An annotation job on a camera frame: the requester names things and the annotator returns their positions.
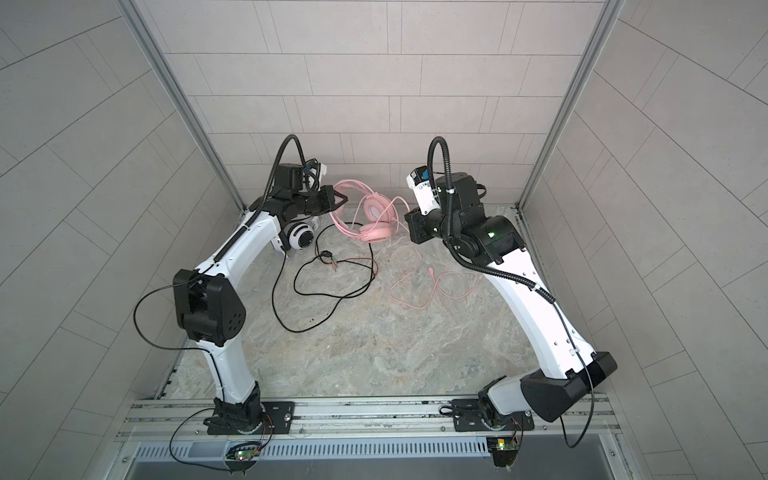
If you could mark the left circuit board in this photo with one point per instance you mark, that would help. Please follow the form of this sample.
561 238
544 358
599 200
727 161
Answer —
241 457

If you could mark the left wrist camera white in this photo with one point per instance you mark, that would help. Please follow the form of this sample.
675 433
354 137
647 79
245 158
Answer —
314 171

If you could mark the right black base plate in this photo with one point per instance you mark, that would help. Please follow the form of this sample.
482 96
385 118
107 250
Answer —
467 417

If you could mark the right circuit board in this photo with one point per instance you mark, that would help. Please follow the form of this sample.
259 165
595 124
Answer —
503 450

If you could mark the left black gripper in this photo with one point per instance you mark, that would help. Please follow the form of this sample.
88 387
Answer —
325 198

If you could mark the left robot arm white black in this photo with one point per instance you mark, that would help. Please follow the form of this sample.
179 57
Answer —
207 305

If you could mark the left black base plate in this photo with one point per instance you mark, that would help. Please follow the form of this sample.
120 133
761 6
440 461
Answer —
270 417

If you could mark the circuit board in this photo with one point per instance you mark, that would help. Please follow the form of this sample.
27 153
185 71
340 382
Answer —
503 450
241 457

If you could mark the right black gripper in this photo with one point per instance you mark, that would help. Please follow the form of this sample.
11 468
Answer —
416 222

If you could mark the pink headphones with cable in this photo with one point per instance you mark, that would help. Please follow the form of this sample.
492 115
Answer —
383 223

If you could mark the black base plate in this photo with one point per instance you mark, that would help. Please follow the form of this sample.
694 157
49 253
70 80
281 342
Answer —
270 417
467 417

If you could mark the aluminium mounting rail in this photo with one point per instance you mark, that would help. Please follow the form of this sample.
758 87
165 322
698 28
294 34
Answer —
315 418

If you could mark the white black headphones with cable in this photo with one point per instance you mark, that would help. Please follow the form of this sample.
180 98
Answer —
301 235

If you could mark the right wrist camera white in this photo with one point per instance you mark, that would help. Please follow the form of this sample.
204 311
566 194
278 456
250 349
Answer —
418 180

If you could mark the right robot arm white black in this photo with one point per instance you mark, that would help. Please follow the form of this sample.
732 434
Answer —
569 368

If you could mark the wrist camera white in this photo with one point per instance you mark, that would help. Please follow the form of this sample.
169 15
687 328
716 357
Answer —
314 171
418 180

